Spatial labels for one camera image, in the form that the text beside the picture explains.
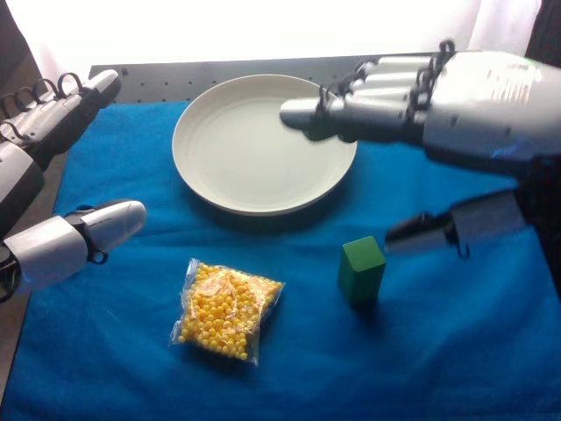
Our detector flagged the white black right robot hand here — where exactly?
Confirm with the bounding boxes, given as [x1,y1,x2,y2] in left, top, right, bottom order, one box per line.
[279,39,561,260]

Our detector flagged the white round plate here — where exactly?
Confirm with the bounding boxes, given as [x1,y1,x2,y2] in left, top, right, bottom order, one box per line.
[171,74,359,217]

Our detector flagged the bag of yellow beads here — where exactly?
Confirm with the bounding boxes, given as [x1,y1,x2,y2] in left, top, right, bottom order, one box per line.
[168,257,286,366]

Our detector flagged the green block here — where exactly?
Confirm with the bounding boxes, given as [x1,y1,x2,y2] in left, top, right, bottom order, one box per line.
[337,235,387,308]

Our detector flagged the black curtain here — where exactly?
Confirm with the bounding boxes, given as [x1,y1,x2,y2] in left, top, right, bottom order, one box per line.
[0,0,41,104]

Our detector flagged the blue cloth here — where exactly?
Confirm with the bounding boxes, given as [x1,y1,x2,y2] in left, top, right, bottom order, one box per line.
[0,100,561,421]

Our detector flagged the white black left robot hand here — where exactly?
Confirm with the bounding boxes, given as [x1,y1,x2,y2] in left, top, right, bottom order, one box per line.
[0,69,147,303]

